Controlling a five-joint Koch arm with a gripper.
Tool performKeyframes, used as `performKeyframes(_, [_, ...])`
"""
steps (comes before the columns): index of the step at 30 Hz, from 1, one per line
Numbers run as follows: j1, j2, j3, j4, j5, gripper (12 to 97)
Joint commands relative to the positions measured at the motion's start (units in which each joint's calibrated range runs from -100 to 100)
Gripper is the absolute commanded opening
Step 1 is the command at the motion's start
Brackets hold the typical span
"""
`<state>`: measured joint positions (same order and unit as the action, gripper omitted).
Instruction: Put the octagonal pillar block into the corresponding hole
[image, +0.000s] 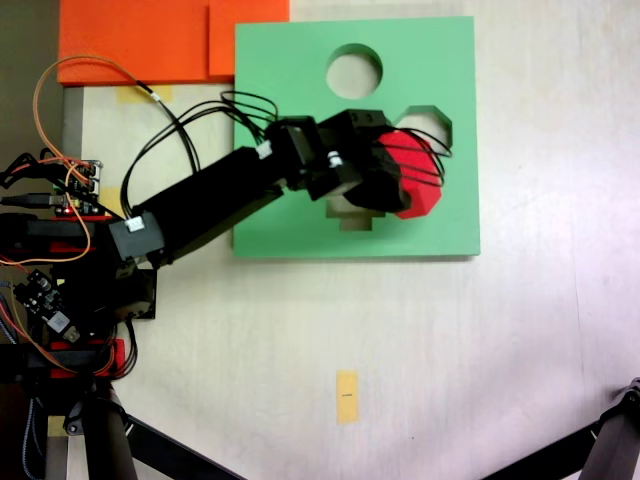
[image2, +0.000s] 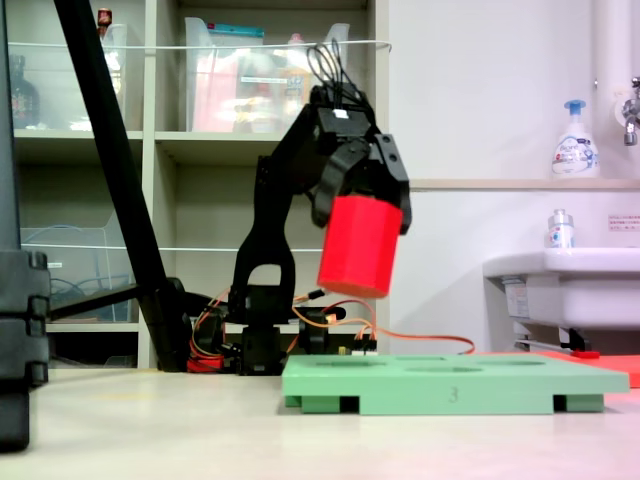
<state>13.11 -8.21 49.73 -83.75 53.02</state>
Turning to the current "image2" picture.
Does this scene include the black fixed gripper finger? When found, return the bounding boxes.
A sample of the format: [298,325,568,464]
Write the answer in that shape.
[372,133,414,237]

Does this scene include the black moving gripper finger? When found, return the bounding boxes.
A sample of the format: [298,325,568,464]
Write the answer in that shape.
[310,139,374,229]

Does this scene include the red octagonal pillar block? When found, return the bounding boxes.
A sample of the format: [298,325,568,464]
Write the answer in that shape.
[316,195,404,300]

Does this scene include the large clear storage bin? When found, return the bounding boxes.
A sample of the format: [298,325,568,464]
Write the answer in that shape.
[183,17,351,135]

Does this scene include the beige shelf unit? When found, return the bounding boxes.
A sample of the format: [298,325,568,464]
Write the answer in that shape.
[0,0,391,370]

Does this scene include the small clear bottle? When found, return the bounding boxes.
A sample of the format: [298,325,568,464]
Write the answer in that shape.
[547,208,576,250]

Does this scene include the white foam soap bottle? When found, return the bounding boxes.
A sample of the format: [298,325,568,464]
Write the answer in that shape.
[551,98,601,180]

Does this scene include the tall clear container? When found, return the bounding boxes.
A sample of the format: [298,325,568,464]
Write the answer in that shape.
[99,22,130,132]

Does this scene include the green shape sorter board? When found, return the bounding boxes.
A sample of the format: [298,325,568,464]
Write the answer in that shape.
[281,353,630,416]

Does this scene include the white sink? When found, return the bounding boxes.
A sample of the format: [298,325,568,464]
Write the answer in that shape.
[482,246,640,351]

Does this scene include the metal faucet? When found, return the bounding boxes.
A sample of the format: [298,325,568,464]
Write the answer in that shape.
[619,76,640,148]

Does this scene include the dark glass bottle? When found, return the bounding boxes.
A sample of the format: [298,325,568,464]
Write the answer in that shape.
[8,53,41,130]

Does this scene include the notched black tripod leg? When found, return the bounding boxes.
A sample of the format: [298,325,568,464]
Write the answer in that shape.
[0,0,51,454]

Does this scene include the black gripper wire loops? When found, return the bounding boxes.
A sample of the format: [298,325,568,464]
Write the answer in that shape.
[306,38,364,104]

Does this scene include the orange and black servo cable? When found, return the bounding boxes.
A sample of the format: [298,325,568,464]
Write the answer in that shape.
[289,297,476,357]

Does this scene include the wall label with red text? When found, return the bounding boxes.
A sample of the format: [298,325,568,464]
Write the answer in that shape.
[607,213,640,233]

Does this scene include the clear bin with blue cable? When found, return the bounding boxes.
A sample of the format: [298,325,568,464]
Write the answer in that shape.
[19,212,140,324]

